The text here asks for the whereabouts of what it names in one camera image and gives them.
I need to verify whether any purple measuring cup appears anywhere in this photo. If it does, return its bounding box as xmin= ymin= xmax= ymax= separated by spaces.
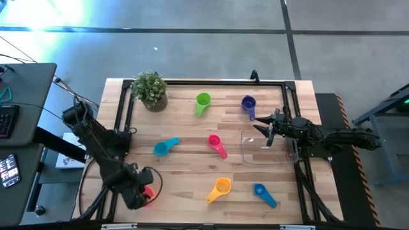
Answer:
xmin=241 ymin=95 xmax=258 ymax=121

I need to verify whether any blue measuring cup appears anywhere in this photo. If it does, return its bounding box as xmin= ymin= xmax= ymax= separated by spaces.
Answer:
xmin=253 ymin=183 xmax=278 ymax=209

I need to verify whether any black keyboard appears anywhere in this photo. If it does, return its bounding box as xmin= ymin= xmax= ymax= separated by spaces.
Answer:
xmin=0 ymin=104 xmax=20 ymax=139

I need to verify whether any clear plastic basket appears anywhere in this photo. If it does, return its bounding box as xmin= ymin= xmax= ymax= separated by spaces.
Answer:
xmin=240 ymin=127 xmax=300 ymax=166

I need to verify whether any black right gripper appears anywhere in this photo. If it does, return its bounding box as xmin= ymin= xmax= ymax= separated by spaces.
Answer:
xmin=253 ymin=107 xmax=316 ymax=147

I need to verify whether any teal clip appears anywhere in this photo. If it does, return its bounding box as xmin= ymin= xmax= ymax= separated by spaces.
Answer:
xmin=0 ymin=86 xmax=13 ymax=104

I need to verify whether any white table-edge bracket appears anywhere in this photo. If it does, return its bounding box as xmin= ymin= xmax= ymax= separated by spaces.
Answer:
xmin=280 ymin=224 xmax=316 ymax=230
xmin=101 ymin=223 xmax=138 ymax=230

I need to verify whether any green plant in ribbed pot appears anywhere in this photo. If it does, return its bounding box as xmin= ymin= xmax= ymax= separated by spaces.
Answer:
xmin=130 ymin=70 xmax=169 ymax=113

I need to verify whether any black cable bundle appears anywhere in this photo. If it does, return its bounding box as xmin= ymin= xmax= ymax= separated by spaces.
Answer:
xmin=0 ymin=34 xmax=100 ymax=111

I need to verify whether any pink measuring cup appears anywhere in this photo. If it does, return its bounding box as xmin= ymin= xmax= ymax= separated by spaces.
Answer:
xmin=208 ymin=134 xmax=228 ymax=160

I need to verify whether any green measuring cup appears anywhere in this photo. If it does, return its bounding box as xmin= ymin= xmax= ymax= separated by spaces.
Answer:
xmin=194 ymin=92 xmax=212 ymax=118

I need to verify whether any black desk leg beam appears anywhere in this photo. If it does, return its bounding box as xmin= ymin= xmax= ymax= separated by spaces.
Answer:
xmin=31 ymin=126 xmax=87 ymax=164

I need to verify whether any black aluminium table frame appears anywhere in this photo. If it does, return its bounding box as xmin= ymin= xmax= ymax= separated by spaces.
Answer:
xmin=73 ymin=78 xmax=345 ymax=224

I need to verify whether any blue metal stand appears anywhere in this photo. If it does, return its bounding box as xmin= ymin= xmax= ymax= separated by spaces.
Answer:
xmin=352 ymin=83 xmax=409 ymax=186

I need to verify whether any white box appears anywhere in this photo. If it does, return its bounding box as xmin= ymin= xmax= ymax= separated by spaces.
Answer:
xmin=56 ymin=132 xmax=88 ymax=169

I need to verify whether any black hazard-striped floor mat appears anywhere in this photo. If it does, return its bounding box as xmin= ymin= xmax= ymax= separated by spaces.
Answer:
xmin=314 ymin=93 xmax=382 ymax=227

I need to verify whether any yellow measuring cup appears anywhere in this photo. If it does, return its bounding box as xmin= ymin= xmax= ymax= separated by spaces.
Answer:
xmin=204 ymin=177 xmax=232 ymax=204

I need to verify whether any grey desk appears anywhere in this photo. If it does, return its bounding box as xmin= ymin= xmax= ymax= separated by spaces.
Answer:
xmin=0 ymin=63 xmax=58 ymax=147
xmin=0 ymin=143 xmax=45 ymax=227

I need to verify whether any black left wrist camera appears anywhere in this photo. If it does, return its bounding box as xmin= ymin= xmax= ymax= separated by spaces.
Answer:
xmin=137 ymin=166 xmax=155 ymax=187

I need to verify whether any teal measuring cup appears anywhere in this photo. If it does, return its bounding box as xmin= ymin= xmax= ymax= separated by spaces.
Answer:
xmin=153 ymin=137 xmax=181 ymax=157

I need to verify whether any smartphone with lit screen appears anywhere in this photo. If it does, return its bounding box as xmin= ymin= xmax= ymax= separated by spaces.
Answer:
xmin=0 ymin=153 xmax=22 ymax=189

